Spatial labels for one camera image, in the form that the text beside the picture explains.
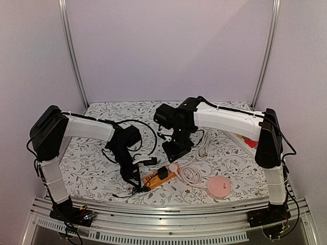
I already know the orange power strip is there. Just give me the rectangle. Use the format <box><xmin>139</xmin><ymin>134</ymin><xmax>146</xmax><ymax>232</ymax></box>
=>
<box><xmin>143</xmin><ymin>165</ymin><xmax>176</xmax><ymax>190</ymax></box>

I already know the pink round socket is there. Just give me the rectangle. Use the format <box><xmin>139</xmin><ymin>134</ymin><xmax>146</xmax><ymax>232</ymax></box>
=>
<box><xmin>206</xmin><ymin>176</ymin><xmax>231</xmax><ymax>199</ymax></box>

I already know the black power adapter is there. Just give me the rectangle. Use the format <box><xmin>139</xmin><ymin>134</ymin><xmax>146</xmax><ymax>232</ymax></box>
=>
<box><xmin>157</xmin><ymin>166</ymin><xmax>169</xmax><ymax>180</ymax></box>

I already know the right aluminium post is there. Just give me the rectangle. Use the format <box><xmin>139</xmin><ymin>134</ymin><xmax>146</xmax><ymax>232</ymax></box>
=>
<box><xmin>250</xmin><ymin>0</ymin><xmax>281</xmax><ymax>109</ymax></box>

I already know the aluminium post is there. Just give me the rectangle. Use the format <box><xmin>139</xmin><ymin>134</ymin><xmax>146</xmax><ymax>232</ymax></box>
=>
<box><xmin>250</xmin><ymin>0</ymin><xmax>281</xmax><ymax>109</ymax></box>
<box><xmin>58</xmin><ymin>0</ymin><xmax>89</xmax><ymax>109</ymax></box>

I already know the white cable of orange strip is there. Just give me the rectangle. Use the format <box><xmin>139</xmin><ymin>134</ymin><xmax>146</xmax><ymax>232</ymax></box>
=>
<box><xmin>176</xmin><ymin>127</ymin><xmax>213</xmax><ymax>169</ymax></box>

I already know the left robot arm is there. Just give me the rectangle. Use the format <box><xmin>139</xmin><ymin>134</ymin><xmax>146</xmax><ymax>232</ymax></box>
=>
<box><xmin>27</xmin><ymin>105</ymin><xmax>157</xmax><ymax>227</ymax></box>

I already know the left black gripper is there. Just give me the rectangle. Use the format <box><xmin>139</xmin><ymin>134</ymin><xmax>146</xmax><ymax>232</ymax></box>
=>
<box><xmin>109</xmin><ymin>144</ymin><xmax>142</xmax><ymax>189</ymax></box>

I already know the floral table mat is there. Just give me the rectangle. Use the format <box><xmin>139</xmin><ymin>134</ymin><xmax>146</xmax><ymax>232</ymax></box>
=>
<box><xmin>45</xmin><ymin>101</ymin><xmax>288</xmax><ymax>205</ymax></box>

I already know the white power strip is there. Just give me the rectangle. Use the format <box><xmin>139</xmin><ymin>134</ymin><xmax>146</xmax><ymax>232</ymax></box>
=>
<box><xmin>226</xmin><ymin>133</ymin><xmax>257</xmax><ymax>158</ymax></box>

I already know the left aluminium post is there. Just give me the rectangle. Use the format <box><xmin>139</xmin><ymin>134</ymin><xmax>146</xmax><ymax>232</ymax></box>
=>
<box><xmin>58</xmin><ymin>0</ymin><xmax>89</xmax><ymax>109</ymax></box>

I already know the aluminium front rail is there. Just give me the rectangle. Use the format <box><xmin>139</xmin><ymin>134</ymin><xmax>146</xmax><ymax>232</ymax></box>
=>
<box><xmin>20</xmin><ymin>196</ymin><xmax>315</xmax><ymax>245</ymax></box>

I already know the red cube socket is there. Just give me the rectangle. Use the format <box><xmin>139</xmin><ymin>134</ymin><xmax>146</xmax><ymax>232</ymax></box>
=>
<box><xmin>244</xmin><ymin>138</ymin><xmax>258</xmax><ymax>149</ymax></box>

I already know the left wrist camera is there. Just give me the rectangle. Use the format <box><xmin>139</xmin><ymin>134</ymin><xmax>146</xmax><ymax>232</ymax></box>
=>
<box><xmin>133</xmin><ymin>155</ymin><xmax>158</xmax><ymax>166</ymax></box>

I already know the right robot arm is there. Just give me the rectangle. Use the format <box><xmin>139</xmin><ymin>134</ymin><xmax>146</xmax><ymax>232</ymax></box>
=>
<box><xmin>153</xmin><ymin>96</ymin><xmax>291</xmax><ymax>227</ymax></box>

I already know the black adapter cable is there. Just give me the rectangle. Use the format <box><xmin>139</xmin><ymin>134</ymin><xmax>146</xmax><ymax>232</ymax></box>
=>
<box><xmin>112</xmin><ymin>180</ymin><xmax>153</xmax><ymax>199</ymax></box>

